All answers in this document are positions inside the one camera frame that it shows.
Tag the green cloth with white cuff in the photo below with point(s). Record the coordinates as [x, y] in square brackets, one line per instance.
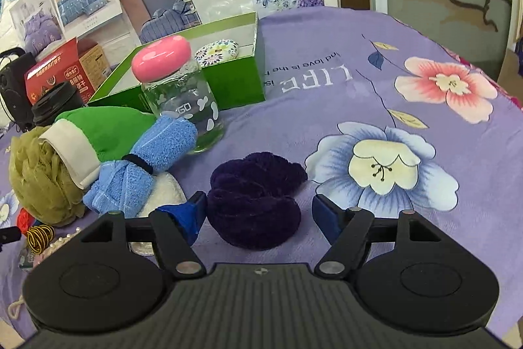
[110, 128]

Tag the dark purple towel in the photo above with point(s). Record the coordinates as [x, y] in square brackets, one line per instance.
[253, 202]

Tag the floral patterned oval case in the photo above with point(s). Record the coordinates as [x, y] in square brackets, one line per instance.
[216, 51]

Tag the glass jar with pink lid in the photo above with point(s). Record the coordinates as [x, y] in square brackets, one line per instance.
[184, 99]

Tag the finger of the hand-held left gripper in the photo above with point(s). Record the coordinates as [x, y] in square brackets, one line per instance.
[8, 235]

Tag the black lidded cup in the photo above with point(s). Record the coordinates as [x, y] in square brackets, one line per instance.
[57, 103]

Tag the blue towel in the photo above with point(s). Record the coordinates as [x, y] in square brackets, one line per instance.
[163, 144]

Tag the white towel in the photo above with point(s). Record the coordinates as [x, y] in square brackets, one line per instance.
[167, 189]

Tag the black speaker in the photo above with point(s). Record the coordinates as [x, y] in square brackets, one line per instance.
[12, 83]

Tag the purple floral tablecloth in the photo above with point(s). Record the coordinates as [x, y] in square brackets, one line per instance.
[327, 87]

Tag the red cracker box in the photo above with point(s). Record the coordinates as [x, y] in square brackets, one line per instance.
[53, 75]

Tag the green cardboard box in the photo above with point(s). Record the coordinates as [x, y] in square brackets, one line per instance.
[237, 79]

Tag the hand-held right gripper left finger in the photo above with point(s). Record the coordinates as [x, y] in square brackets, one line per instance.
[188, 216]

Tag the purple bedding poster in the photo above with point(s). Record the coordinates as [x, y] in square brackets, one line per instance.
[36, 22]

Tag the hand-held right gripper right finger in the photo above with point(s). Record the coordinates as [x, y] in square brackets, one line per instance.
[327, 216]

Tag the olive mesh bath loofah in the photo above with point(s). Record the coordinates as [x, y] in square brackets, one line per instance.
[36, 177]

